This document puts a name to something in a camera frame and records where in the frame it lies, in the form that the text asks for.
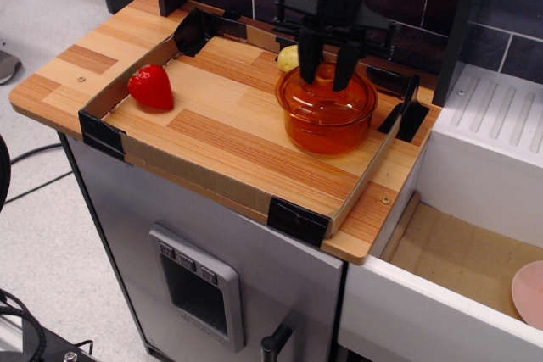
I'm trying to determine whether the white toy sink unit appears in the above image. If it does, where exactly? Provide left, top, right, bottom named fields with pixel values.
left=338, top=65, right=542, bottom=361

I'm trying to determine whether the cardboard fence with black tape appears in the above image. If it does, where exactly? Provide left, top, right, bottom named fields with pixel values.
left=79, top=9, right=436, bottom=257

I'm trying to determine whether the black cable on floor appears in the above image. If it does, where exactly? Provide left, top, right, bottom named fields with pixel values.
left=3, top=143, right=74, bottom=205

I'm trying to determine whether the yellow toy potato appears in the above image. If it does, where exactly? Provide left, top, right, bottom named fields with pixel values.
left=277, top=45, right=299, bottom=73

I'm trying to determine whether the orange transparent pot lid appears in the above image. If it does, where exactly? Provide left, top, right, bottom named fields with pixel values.
left=276, top=63, right=378, bottom=125

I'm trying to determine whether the orange transparent pot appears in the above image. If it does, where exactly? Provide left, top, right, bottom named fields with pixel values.
left=283, top=81, right=378, bottom=157

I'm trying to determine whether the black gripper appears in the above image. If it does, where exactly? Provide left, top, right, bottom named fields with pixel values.
left=273, top=0, right=400, bottom=92

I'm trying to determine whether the grey toy kitchen cabinet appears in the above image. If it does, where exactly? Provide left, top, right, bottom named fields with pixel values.
left=61, top=136, right=344, bottom=361

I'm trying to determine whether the black upright post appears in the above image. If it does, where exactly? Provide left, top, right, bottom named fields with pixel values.
left=432, top=0, right=475, bottom=107

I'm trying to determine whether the pink plate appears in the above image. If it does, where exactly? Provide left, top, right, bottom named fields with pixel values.
left=511, top=260, right=542, bottom=330

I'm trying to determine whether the black cabinet door handle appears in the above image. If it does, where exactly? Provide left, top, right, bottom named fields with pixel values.
left=260, top=324, right=293, bottom=362

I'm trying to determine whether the red toy strawberry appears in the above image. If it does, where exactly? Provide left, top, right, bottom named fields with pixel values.
left=127, top=64, right=174, bottom=110

